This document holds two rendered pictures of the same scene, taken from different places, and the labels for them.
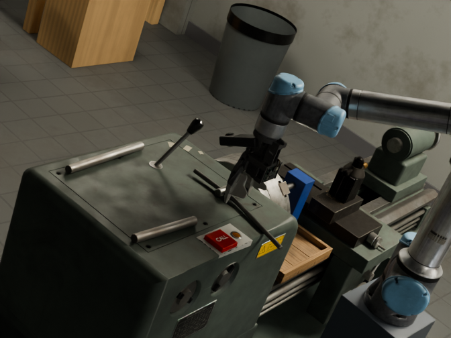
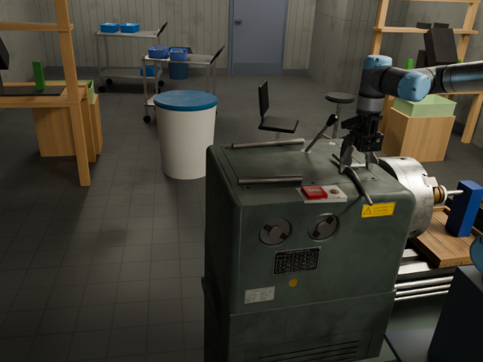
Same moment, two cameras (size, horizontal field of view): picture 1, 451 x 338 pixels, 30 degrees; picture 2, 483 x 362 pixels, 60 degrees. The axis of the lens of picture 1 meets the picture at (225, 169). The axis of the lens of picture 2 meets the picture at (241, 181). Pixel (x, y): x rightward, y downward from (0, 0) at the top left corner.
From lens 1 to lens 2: 116 cm
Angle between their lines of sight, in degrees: 41
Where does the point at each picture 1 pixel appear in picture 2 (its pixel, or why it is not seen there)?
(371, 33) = not seen: outside the picture
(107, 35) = (422, 144)
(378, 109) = (469, 74)
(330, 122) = (407, 84)
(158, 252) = (252, 191)
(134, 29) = (442, 141)
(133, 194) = (269, 162)
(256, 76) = not seen: outside the picture
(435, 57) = not seen: outside the picture
